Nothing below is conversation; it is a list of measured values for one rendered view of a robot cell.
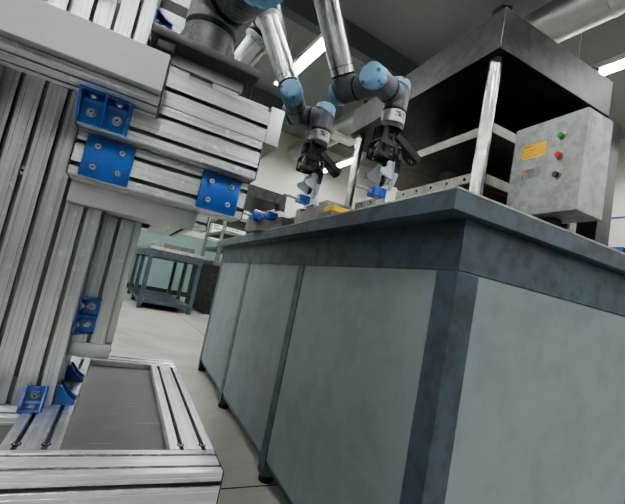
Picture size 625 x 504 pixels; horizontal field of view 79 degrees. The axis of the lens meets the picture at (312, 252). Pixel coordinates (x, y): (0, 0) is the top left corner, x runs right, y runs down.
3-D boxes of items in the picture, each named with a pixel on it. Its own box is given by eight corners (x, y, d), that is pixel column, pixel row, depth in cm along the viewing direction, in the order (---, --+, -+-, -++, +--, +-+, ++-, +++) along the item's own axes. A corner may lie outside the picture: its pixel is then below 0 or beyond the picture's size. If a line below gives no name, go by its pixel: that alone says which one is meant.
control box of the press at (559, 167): (532, 522, 124) (584, 103, 140) (461, 474, 151) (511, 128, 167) (573, 518, 133) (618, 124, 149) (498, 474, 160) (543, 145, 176)
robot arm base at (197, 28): (170, 39, 78) (182, -5, 79) (164, 71, 91) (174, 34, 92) (241, 70, 84) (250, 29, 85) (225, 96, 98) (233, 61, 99)
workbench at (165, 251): (135, 307, 469) (152, 237, 479) (125, 292, 634) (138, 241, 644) (191, 315, 502) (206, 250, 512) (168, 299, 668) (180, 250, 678)
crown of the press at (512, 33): (488, 123, 163) (508, -5, 169) (340, 180, 281) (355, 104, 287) (601, 182, 197) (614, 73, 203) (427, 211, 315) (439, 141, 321)
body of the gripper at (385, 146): (364, 160, 120) (371, 125, 121) (386, 169, 123) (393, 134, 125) (378, 154, 113) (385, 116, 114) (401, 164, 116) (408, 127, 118)
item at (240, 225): (205, 316, 527) (237, 175, 550) (184, 303, 662) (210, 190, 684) (267, 325, 572) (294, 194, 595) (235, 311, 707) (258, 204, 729)
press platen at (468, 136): (491, 131, 177) (492, 121, 178) (363, 177, 277) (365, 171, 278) (581, 177, 206) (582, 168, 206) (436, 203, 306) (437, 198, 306)
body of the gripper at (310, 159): (294, 172, 141) (301, 142, 142) (315, 179, 144) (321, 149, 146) (302, 168, 134) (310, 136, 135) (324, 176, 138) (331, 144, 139)
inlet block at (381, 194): (358, 193, 111) (361, 175, 112) (349, 195, 116) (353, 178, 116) (394, 204, 117) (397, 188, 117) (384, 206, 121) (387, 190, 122)
